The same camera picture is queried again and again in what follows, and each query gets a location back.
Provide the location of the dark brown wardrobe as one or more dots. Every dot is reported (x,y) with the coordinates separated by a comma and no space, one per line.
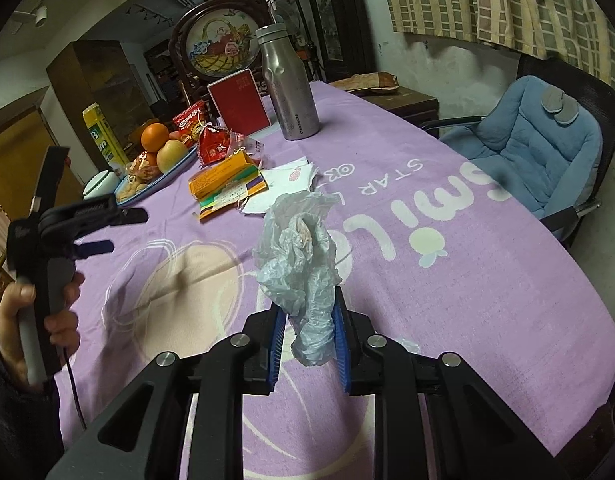
(97,75)

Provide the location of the blue plate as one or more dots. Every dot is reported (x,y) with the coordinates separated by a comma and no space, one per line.
(162,180)

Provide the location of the striped red snack packet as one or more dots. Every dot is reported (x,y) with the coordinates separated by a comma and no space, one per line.
(190,122)

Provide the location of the round embroidered table screen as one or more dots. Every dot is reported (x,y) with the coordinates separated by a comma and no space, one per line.
(217,45)

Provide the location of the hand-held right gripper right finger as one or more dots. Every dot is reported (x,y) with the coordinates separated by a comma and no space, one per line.
(340,340)

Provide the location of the white ceiling spotlight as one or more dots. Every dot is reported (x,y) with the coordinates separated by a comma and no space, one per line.
(41,16)

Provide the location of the clear plastic bag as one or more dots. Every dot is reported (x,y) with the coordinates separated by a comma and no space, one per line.
(292,260)

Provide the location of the yellow apple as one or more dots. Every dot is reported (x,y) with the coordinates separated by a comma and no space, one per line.
(171,156)

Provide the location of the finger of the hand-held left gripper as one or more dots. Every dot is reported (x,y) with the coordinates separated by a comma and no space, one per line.
(92,248)
(112,216)

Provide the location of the light wooden cabinet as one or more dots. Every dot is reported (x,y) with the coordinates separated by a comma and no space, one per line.
(32,160)

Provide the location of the orange cardboard carton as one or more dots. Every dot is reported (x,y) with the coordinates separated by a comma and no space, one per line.
(222,175)

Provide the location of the orange fruit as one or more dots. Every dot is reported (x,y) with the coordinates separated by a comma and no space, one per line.
(154,136)

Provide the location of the dark framed wall picture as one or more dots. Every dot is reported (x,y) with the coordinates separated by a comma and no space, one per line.
(332,20)

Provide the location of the brown paper bag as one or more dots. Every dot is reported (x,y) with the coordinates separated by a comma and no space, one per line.
(367,82)

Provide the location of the person's left forearm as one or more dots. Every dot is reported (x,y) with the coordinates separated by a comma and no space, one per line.
(17,420)

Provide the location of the white ceramic container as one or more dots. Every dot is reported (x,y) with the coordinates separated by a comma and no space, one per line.
(100,182)

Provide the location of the clear wrapper with red print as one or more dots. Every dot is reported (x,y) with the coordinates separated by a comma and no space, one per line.
(245,147)

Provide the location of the steel bottle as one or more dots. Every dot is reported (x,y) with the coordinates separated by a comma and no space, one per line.
(290,90)

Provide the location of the striped curtain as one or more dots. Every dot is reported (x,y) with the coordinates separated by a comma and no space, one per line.
(487,0)

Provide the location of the white paper napkin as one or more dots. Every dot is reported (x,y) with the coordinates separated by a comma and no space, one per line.
(282,175)

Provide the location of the wooden side table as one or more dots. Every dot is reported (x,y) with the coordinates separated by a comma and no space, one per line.
(407,110)

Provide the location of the person's left hand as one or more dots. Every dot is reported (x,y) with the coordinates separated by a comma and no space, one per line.
(10,320)

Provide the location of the black office chair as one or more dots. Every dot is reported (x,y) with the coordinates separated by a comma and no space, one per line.
(587,76)

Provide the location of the pile of tan snacks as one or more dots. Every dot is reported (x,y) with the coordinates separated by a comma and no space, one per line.
(132,191)

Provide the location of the red box with white edges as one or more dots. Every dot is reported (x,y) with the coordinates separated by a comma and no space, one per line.
(240,102)

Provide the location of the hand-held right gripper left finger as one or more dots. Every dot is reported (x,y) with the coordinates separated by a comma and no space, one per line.
(276,340)

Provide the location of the yellow canister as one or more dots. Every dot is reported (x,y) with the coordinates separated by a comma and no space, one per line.
(102,135)

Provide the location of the standing fan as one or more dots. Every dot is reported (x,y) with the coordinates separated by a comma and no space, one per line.
(287,15)

